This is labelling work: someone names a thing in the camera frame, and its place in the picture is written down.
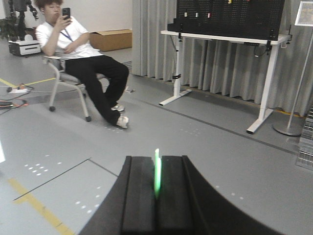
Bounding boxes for grey curtain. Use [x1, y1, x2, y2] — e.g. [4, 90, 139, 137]
[132, 0, 313, 116]

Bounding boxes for white robot base unit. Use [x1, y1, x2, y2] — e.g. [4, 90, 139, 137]
[8, 34, 41, 56]

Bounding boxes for black smartphone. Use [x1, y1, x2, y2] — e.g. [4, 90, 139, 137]
[62, 7, 71, 20]

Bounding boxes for metal sign stand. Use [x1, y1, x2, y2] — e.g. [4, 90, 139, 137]
[273, 0, 313, 137]

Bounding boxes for white power strip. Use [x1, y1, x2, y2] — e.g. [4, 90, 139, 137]
[7, 87, 29, 94]

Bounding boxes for white standing desk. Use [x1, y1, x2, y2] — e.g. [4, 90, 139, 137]
[160, 30, 291, 134]

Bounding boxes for cardboard box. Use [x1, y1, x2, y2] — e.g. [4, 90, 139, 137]
[89, 29, 133, 51]

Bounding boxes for black pegboard rack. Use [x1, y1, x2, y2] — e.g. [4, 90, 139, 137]
[167, 0, 285, 41]

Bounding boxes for green plastic spoon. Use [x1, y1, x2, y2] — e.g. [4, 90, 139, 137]
[154, 148, 162, 199]

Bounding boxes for seated person white shirt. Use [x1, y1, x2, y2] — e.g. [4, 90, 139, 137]
[34, 0, 129, 129]

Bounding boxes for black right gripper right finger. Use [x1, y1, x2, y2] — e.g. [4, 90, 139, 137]
[156, 156, 279, 235]

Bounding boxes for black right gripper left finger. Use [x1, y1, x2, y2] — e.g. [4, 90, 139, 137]
[80, 156, 156, 235]

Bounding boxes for grey rolling chair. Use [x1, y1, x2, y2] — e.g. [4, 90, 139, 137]
[44, 56, 91, 122]

